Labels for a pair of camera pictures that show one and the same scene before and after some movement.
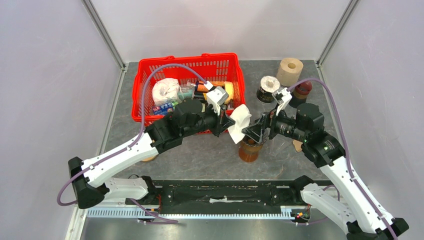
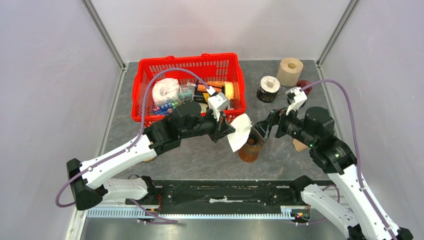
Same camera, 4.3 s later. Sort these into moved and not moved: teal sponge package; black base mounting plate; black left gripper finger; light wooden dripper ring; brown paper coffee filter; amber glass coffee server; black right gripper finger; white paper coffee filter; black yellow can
Moved: black left gripper finger; white paper coffee filter; black right gripper finger
Not moved: teal sponge package; black base mounting plate; brown paper coffee filter; amber glass coffee server; black yellow can; light wooden dripper ring
